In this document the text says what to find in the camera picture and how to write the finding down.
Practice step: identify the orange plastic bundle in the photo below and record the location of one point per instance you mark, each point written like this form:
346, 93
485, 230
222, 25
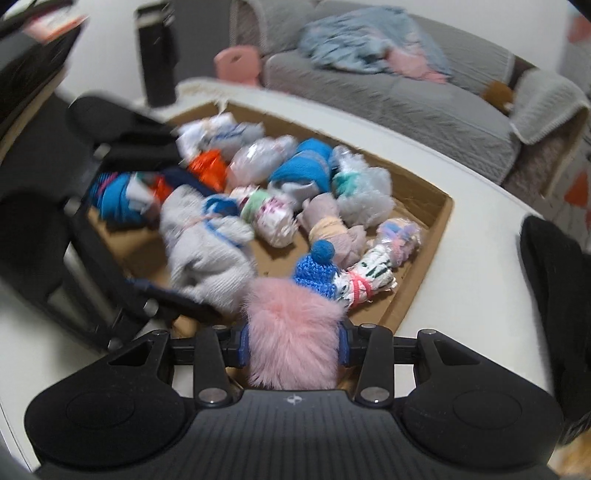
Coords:
161, 189
207, 168

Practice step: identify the grey sock bundle blue trim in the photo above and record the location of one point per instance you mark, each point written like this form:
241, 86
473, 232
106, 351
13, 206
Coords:
203, 258

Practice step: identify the blue sock bundle dark trim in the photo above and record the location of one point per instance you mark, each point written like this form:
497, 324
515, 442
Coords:
115, 198

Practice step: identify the pink fluffy pompom blue hat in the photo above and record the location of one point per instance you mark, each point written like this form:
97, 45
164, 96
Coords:
291, 332

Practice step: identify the light blue pink blanket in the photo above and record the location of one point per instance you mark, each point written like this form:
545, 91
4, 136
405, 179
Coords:
360, 41

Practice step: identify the light blue sock bundle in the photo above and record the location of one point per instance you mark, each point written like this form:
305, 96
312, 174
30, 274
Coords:
217, 134

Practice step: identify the white purple bundle teal tie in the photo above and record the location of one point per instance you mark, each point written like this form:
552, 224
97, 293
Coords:
272, 217

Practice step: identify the beige sock bundle yellow tie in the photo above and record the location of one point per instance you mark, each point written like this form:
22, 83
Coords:
323, 217

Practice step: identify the navy sock bundle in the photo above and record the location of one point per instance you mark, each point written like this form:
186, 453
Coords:
180, 177

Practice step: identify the brown plush toy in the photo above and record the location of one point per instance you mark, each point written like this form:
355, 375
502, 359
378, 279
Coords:
498, 97

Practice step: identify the grey quilted sofa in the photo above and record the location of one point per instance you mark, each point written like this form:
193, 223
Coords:
415, 110

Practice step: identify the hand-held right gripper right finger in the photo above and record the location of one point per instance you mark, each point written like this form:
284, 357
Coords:
344, 346

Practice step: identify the pastel plastic bundle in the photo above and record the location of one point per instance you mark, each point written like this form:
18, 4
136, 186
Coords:
397, 240

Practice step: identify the blue sock bundle pink tie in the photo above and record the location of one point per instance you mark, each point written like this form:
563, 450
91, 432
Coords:
300, 166

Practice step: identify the black knit hat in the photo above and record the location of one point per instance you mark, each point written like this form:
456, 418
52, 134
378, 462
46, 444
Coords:
563, 300

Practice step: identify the white patterned bundle pink tie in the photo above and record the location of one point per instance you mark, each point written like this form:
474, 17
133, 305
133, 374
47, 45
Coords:
369, 277

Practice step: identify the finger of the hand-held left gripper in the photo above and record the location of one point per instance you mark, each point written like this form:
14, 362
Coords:
129, 134
175, 300

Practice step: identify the grey knitted armrest cover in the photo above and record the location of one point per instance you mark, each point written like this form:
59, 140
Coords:
549, 106

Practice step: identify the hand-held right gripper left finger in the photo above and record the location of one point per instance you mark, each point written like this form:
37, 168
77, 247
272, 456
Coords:
243, 346

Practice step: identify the shallow cardboard box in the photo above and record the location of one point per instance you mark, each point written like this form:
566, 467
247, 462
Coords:
415, 198

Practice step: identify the black thermos bottle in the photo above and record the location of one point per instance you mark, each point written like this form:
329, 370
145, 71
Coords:
157, 60

